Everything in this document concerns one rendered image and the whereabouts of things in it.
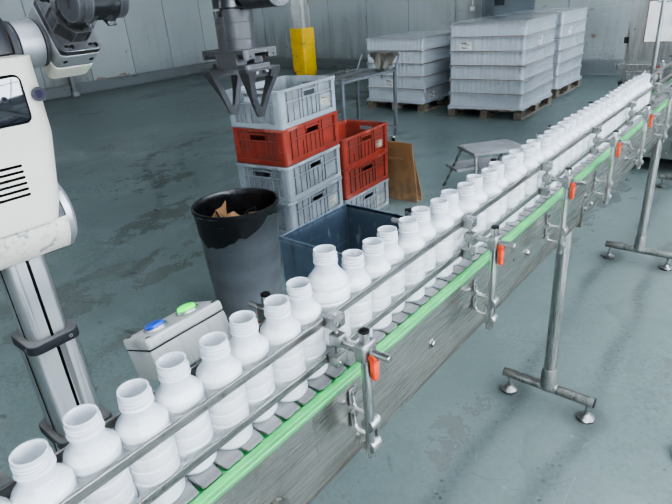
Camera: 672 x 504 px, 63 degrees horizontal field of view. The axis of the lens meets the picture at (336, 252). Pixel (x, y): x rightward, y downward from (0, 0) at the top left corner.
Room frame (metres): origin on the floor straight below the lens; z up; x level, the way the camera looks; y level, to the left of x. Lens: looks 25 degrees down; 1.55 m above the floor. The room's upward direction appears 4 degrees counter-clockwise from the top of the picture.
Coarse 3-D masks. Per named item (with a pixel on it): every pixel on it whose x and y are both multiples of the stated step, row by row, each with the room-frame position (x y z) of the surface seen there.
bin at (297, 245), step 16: (336, 208) 1.62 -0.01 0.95; (352, 208) 1.64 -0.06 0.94; (368, 208) 1.60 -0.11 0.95; (304, 224) 1.50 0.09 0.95; (320, 224) 1.55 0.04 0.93; (336, 224) 1.61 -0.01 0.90; (352, 224) 1.64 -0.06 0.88; (368, 224) 1.60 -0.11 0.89; (384, 224) 1.56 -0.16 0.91; (288, 240) 1.40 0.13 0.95; (304, 240) 1.49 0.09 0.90; (320, 240) 1.55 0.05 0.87; (336, 240) 1.61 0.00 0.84; (352, 240) 1.64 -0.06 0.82; (288, 256) 1.41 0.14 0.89; (304, 256) 1.37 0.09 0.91; (288, 272) 1.41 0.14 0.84; (304, 272) 1.37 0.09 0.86
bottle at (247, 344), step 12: (240, 312) 0.66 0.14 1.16; (252, 312) 0.65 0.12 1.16; (240, 324) 0.62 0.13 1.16; (252, 324) 0.63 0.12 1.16; (240, 336) 0.62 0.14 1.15; (252, 336) 0.63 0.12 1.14; (264, 336) 0.65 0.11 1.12; (240, 348) 0.62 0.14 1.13; (252, 348) 0.62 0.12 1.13; (264, 348) 0.63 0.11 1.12; (240, 360) 0.61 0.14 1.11; (252, 360) 0.61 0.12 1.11; (264, 372) 0.62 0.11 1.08; (252, 384) 0.61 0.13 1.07; (264, 384) 0.62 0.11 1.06; (252, 396) 0.61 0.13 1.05; (264, 396) 0.62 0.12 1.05; (252, 408) 0.61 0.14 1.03; (276, 408) 0.63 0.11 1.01; (264, 420) 0.62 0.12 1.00
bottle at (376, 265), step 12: (372, 240) 0.87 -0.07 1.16; (372, 252) 0.84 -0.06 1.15; (372, 264) 0.84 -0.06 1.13; (384, 264) 0.84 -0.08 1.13; (372, 276) 0.83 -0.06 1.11; (384, 288) 0.83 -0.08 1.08; (372, 300) 0.83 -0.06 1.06; (384, 300) 0.83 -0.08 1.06; (372, 312) 0.83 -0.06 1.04; (384, 324) 0.83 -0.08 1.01
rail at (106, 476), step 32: (640, 96) 2.20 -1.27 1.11; (576, 160) 1.62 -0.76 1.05; (416, 256) 0.90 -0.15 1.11; (416, 288) 0.90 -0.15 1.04; (320, 320) 0.70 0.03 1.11; (288, 384) 0.64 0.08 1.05; (192, 416) 0.52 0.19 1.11; (256, 416) 0.59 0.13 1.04; (64, 448) 0.47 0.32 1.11; (96, 480) 0.42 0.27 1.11
